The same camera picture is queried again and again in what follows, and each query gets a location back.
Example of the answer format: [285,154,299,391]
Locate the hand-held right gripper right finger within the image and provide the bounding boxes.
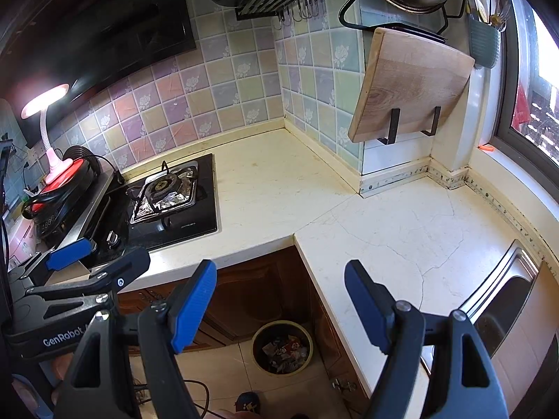
[344,259,511,419]

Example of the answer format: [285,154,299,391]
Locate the thin black floor cable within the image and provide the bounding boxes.
[131,380,219,419]

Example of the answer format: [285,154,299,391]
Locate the blue patterned shoe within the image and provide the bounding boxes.
[235,392,262,413]

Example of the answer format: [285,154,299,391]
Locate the teal utensil holder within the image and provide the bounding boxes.
[469,17,502,69]

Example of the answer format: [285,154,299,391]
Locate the dark framed window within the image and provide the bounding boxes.
[493,0,559,184]

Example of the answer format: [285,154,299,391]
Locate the foil burner tray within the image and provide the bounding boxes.
[129,161,199,225]

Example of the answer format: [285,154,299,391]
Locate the person's left hand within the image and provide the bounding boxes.
[50,351,77,406]

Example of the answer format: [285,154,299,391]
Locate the red cloth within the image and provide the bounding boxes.
[512,87,531,134]

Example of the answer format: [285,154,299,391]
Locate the black red electric hotplate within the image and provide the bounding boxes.
[22,145,101,216]

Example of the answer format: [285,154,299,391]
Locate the black power cable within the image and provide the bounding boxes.
[81,154,125,184]

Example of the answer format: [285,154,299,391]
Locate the wooden kitchen cabinet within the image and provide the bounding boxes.
[116,244,363,419]

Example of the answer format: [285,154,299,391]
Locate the black wire wall rack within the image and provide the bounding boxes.
[338,0,471,146]

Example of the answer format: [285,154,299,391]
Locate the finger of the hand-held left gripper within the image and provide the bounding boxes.
[9,236,97,286]
[26,247,151,315]

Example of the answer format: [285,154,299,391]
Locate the wooden cutting board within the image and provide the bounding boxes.
[348,27,476,143]

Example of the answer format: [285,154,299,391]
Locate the black range hood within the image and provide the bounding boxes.
[0,0,197,101]

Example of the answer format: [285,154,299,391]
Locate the black induction cooker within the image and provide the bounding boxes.
[32,198,99,240]

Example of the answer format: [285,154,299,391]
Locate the pile of wrappers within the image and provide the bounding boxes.
[261,334,308,372]

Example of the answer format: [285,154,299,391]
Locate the round yellow-rimmed trash bin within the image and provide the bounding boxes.
[252,320,314,376]

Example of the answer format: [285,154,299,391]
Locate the steel sink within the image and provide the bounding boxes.
[430,240,544,376]

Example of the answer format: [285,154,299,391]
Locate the pink desk lamp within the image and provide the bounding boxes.
[21,84,75,185]

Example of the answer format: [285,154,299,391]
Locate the black glass gas stove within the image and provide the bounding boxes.
[87,153,218,267]

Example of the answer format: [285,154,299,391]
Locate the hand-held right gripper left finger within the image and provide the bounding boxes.
[51,259,218,419]

